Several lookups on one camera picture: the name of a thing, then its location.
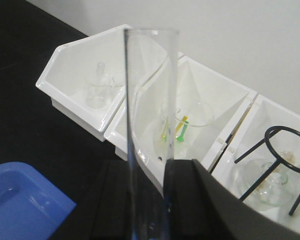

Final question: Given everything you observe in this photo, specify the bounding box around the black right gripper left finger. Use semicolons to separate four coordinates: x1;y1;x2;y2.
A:
64;160;130;240

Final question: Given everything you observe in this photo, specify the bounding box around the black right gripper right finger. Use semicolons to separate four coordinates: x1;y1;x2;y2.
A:
163;159;300;240

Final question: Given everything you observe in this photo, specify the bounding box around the clear glass test tube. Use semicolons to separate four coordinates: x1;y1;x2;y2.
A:
124;28;179;240

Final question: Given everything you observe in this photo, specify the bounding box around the glass alcohol lamp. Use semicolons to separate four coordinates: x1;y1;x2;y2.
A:
232;155;295;211

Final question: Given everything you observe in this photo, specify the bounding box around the right white storage bin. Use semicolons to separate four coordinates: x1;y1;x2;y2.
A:
212;95;300;235

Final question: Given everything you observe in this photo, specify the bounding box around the white storage bin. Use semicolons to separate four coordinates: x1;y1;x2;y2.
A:
103;55;258;196
36;24;179;141
212;95;300;235

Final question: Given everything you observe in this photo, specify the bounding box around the blue plastic tray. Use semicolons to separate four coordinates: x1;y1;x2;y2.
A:
0;161;76;240

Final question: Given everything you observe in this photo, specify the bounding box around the beaker with colored sticks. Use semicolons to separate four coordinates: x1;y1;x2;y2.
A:
152;92;214;161

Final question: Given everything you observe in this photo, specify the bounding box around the middle white storage bin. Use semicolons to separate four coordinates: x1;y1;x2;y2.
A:
103;55;258;196

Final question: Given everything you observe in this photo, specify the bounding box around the small glassware in left bin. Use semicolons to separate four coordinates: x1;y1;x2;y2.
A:
85;61;125;109

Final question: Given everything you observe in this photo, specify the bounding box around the left white storage bin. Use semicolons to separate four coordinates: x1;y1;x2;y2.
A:
36;24;179;141

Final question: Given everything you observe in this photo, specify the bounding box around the black wire tripod stand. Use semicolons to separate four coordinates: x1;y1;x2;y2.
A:
208;125;300;216

